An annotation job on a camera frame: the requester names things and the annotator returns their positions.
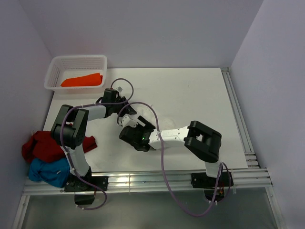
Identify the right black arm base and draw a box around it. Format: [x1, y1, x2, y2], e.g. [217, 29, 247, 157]
[191, 172, 234, 202]

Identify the white printed t-shirt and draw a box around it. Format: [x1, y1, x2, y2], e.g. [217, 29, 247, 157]
[135, 105, 177, 130]

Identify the blue t-shirt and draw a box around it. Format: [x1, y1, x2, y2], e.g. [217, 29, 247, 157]
[28, 158, 70, 188]

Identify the purple cable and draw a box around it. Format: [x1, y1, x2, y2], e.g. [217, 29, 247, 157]
[116, 101, 232, 217]
[60, 78, 134, 210]

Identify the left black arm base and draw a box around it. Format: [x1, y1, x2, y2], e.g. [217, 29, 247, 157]
[64, 175, 109, 206]

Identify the white plastic basket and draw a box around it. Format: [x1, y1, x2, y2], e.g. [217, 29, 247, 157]
[44, 55, 107, 94]

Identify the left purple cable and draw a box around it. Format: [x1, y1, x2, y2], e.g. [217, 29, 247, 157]
[60, 78, 134, 210]

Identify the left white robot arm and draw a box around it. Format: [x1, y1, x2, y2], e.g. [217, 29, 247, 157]
[50, 88, 137, 191]

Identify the right side aluminium rail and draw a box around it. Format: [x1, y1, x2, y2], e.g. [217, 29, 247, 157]
[221, 68, 261, 169]

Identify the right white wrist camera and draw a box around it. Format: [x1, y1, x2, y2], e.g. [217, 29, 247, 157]
[121, 114, 138, 128]

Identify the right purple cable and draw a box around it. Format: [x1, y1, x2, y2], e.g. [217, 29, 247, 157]
[116, 101, 232, 217]

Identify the aluminium rail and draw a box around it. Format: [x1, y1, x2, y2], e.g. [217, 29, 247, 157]
[22, 168, 273, 196]
[221, 68, 261, 169]

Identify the dark red t-shirt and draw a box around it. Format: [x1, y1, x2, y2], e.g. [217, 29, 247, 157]
[21, 130, 98, 164]

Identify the front aluminium rail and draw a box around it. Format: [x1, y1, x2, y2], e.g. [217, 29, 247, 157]
[22, 168, 273, 196]

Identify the orange rolled t-shirt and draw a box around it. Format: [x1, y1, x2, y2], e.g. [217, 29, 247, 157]
[61, 73, 103, 87]

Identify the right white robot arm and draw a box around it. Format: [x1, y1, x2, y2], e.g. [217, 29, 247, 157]
[119, 114, 223, 186]

